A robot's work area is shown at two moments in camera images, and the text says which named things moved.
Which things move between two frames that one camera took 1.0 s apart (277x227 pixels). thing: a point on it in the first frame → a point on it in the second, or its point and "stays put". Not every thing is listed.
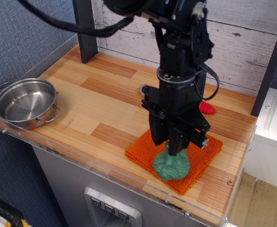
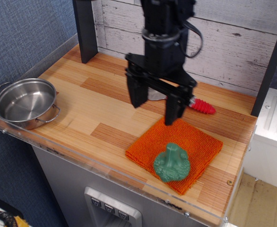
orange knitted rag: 144,152 stays put
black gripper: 181,103 → 165,64
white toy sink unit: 267,158 stays put
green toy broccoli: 169,167 stays put
